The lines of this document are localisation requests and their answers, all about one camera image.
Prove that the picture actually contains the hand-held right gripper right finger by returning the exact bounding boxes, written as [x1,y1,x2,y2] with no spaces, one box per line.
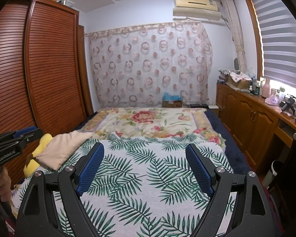
[185,143,277,237]

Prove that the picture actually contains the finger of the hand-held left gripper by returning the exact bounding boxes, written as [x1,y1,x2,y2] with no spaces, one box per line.
[17,129,43,145]
[14,126,37,139]

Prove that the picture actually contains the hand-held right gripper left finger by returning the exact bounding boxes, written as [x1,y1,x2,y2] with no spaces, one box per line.
[15,142,105,237]

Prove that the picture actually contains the peach printed t-shirt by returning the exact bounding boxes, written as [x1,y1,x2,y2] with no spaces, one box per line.
[36,131,94,171]

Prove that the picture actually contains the person's left hand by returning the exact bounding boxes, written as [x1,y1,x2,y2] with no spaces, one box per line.
[0,166,13,203]

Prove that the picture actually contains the yellow plush toy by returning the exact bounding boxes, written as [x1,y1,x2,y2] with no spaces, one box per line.
[23,133,52,178]

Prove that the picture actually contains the leaf print blanket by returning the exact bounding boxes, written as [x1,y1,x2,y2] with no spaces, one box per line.
[10,132,237,237]

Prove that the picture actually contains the wooden louvered wardrobe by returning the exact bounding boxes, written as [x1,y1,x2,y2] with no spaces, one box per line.
[0,0,94,185]

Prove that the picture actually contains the plain cardboard box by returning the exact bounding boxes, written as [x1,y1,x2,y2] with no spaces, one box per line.
[162,100,183,108]

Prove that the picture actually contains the white waste bin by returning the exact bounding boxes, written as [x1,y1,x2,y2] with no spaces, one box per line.
[261,160,283,187]

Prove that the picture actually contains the wooden sideboard cabinet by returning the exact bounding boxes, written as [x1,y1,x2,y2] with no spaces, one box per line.
[216,81,296,171]

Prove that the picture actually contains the floral blanket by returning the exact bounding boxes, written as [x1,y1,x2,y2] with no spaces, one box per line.
[75,107,226,151]

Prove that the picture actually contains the blue plastic bag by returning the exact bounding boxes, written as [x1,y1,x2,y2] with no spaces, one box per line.
[163,91,183,102]

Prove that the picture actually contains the cardboard box with floral cloth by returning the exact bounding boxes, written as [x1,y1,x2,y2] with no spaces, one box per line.
[227,70,252,89]

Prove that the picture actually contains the purple figurine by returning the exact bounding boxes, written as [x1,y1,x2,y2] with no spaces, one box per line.
[265,90,279,105]

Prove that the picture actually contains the dark bottles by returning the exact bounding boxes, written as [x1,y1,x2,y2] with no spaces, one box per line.
[252,76,262,95]

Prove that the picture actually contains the pink bottle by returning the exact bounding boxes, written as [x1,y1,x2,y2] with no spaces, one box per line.
[261,78,272,98]

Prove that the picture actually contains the circle patterned curtain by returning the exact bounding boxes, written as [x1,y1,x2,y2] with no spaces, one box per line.
[85,22,213,108]

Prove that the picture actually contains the beige tied curtain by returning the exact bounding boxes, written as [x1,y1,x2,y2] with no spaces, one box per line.
[221,0,247,71]

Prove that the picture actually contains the striped window blind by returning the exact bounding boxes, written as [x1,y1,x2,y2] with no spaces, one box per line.
[250,0,296,87]

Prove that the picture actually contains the beige air conditioner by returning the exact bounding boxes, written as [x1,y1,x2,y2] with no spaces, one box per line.
[172,0,222,21]

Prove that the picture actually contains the wooden window frame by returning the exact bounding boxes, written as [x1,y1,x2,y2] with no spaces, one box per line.
[243,0,296,92]

